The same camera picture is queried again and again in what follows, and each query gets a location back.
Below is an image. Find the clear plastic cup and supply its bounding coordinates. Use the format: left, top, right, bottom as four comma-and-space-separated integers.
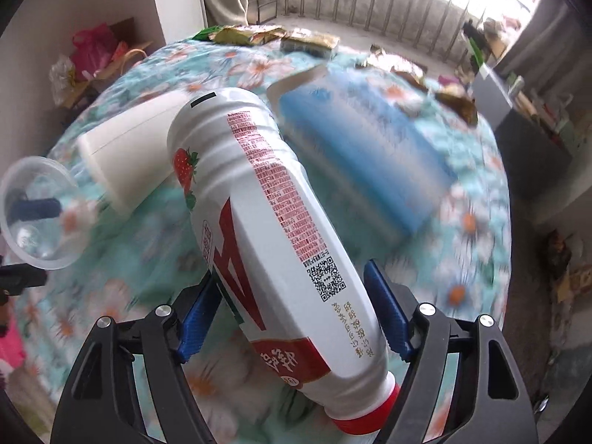
1, 157, 95, 270

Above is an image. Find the white strawberry drink bottle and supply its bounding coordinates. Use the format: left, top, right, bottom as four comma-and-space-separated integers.
166, 87, 398, 435

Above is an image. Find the floral blue tablecloth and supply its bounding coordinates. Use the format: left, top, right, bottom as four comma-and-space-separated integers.
7, 40, 512, 443

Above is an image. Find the white paper cup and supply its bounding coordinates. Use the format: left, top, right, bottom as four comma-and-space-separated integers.
77, 90, 190, 216

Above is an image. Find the blue white carton box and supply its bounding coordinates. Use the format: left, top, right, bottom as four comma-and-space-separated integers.
267, 64, 457, 245

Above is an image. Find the pink plastic bag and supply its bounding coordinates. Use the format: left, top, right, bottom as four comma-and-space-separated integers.
69, 23, 118, 81

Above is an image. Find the dark grey cabinet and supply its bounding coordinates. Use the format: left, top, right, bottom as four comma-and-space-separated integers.
471, 65, 572, 202

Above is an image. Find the green wrapper far edge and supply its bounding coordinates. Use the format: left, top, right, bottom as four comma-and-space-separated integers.
192, 25, 223, 41

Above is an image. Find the grey curtain right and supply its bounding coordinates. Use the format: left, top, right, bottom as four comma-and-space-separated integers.
495, 0, 591, 104

